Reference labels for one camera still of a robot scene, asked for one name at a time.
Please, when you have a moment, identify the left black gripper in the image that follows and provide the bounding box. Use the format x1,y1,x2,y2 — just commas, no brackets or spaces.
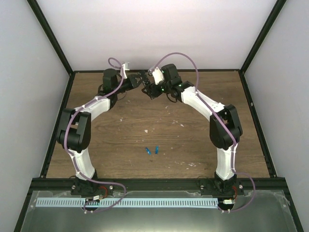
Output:
112,74,144,94

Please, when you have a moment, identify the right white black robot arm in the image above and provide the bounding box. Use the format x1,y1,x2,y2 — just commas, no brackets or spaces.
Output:
140,64,243,195

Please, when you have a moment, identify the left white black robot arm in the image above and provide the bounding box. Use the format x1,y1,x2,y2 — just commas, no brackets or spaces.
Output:
56,68,146,195

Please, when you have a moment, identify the left blue battery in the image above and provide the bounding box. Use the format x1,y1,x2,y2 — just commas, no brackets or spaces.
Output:
145,147,151,155

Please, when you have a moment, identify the clear plastic sheet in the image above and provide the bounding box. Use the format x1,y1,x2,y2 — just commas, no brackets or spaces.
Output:
21,190,296,232

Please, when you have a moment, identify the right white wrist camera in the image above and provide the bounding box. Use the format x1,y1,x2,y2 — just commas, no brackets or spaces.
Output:
151,67,165,85

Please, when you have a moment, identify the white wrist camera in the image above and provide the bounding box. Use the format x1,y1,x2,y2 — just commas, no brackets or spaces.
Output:
151,67,165,85
121,62,130,79

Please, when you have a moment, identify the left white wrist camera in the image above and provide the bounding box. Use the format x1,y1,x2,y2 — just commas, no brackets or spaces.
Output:
121,62,130,79

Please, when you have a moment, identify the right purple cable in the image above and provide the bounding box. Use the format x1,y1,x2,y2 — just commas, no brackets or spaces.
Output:
147,52,256,213

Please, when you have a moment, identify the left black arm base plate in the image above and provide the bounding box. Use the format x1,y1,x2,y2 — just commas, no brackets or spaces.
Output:
71,184,113,196

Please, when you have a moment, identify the light blue slotted cable duct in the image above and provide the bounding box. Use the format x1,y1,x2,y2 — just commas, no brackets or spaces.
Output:
35,198,218,208

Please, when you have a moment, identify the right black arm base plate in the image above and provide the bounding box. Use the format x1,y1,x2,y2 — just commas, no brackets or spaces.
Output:
199,184,244,196

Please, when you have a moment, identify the black aluminium frame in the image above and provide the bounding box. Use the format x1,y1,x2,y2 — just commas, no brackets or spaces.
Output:
14,0,303,232

